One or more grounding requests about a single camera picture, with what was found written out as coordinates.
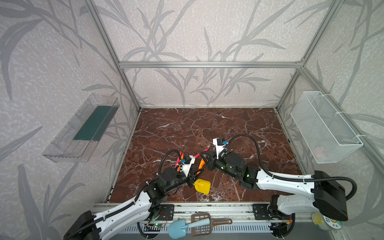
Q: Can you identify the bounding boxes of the orange highlighter pair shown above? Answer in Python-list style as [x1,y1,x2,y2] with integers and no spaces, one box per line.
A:
[199,160,205,170]
[175,151,184,171]

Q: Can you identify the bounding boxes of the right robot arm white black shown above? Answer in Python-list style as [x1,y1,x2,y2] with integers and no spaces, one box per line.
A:
[201,138,358,222]

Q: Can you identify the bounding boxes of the pink highlighter centre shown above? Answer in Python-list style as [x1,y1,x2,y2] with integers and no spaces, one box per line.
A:
[194,148,210,159]

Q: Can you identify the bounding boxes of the yellow toy shovel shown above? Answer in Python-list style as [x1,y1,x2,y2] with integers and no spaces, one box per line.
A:
[194,179,211,195]

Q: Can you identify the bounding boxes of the small circuit board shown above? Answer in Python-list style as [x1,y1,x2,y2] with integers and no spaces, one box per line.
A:
[145,223,167,232]

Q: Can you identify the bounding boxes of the light blue toy shovel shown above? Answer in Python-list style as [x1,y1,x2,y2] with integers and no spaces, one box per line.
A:
[168,218,211,240]

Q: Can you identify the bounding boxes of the brown toy sieve scoop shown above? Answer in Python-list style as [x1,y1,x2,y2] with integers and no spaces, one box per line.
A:
[191,213,233,237]

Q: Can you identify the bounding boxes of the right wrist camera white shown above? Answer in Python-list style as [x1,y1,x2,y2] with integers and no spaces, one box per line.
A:
[213,138,228,160]

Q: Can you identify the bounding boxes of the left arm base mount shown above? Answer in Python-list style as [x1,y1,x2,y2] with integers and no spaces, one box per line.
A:
[149,204,175,221]

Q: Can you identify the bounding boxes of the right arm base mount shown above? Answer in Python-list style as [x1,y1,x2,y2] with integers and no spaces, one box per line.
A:
[252,203,295,222]

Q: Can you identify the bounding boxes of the white wire mesh basket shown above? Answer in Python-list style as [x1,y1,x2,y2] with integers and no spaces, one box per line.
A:
[291,91,364,164]

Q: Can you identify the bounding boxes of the clear plastic wall tray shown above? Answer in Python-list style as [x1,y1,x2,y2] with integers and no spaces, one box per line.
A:
[43,94,120,163]

